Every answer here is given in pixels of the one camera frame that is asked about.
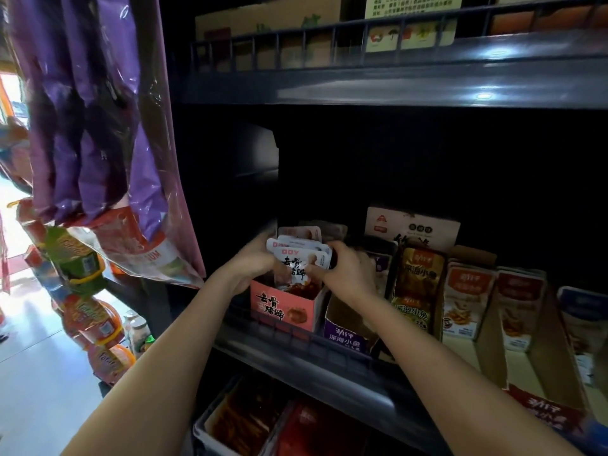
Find hanging string of colourful packs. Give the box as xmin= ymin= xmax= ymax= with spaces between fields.
xmin=14 ymin=199 xmax=139 ymax=388

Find plain brown carton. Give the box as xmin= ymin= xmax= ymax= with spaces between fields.
xmin=194 ymin=0 xmax=343 ymax=67

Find dark orange snack packs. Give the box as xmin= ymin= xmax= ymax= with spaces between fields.
xmin=213 ymin=379 xmax=286 ymax=452

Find handful of red white packets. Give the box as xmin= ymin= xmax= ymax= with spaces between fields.
xmin=266 ymin=235 xmax=334 ymax=300

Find black low display rack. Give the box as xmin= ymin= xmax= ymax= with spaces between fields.
xmin=95 ymin=270 xmax=201 ymax=414

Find person's left hand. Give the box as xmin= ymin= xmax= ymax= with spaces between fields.
xmin=223 ymin=232 xmax=286 ymax=286

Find pink white display carton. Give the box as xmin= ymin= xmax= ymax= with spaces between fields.
xmin=250 ymin=221 xmax=348 ymax=333

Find clear plastic tray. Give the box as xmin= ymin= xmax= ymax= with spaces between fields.
xmin=193 ymin=373 xmax=296 ymax=456

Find small white bottle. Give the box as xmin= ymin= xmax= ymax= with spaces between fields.
xmin=126 ymin=313 xmax=153 ymax=355

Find yellow label dark carton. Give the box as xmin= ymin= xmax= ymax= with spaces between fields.
xmin=364 ymin=0 xmax=465 ymax=51

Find pile of red snack packets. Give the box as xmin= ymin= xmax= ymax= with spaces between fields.
xmin=280 ymin=398 xmax=367 ymax=456

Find person's right forearm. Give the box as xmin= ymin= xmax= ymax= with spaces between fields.
xmin=356 ymin=289 xmax=581 ymax=456

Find person's left forearm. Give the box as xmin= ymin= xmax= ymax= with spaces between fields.
xmin=61 ymin=265 xmax=253 ymax=456

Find purple clear hanging snack bag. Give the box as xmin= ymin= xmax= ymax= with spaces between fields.
xmin=9 ymin=0 xmax=205 ymax=289

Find grey metal store shelf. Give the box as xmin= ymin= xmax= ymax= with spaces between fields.
xmin=166 ymin=0 xmax=608 ymax=456

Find row of snack display cartons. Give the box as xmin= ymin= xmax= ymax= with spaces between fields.
xmin=323 ymin=206 xmax=608 ymax=443

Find hanging dark snack bags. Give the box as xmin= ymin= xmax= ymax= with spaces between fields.
xmin=0 ymin=118 xmax=34 ymax=186

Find person's right hand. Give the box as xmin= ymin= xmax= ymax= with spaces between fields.
xmin=308 ymin=240 xmax=379 ymax=308

